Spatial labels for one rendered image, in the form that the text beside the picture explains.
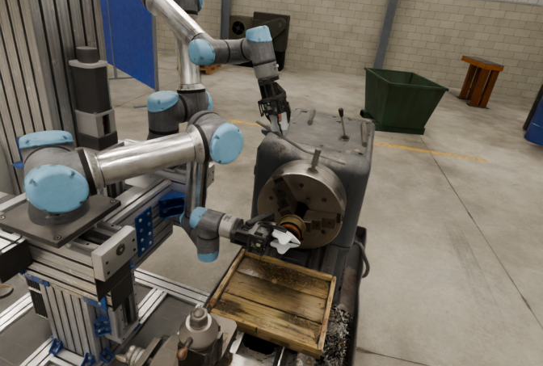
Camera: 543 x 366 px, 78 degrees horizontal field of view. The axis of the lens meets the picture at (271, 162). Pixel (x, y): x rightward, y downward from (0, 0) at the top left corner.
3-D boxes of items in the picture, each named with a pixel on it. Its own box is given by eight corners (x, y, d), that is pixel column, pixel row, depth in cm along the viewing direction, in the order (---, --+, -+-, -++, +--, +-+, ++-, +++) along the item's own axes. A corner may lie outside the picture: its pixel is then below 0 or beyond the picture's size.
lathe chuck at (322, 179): (258, 218, 138) (274, 151, 123) (331, 246, 132) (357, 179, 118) (250, 231, 130) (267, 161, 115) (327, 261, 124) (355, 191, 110)
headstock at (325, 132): (281, 167, 200) (288, 104, 184) (361, 186, 189) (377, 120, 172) (244, 220, 148) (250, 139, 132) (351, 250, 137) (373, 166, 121)
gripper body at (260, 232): (264, 258, 103) (229, 246, 106) (273, 241, 110) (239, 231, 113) (267, 237, 99) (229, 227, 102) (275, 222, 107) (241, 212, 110)
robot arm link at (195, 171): (178, 102, 107) (172, 229, 126) (191, 112, 99) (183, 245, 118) (211, 102, 114) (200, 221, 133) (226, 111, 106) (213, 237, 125)
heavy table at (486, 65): (449, 91, 943) (461, 55, 901) (465, 94, 938) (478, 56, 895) (469, 106, 799) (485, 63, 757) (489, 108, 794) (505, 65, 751)
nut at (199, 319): (195, 310, 70) (195, 299, 69) (212, 317, 69) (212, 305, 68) (184, 326, 67) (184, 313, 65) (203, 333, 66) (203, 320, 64)
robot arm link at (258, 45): (254, 28, 109) (274, 23, 103) (263, 63, 112) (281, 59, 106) (237, 31, 104) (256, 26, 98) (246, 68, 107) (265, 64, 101)
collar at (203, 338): (191, 310, 74) (191, 300, 72) (224, 322, 72) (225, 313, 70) (170, 341, 67) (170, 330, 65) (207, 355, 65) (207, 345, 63)
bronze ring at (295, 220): (283, 207, 114) (275, 221, 106) (309, 214, 111) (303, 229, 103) (279, 229, 118) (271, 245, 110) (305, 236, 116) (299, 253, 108)
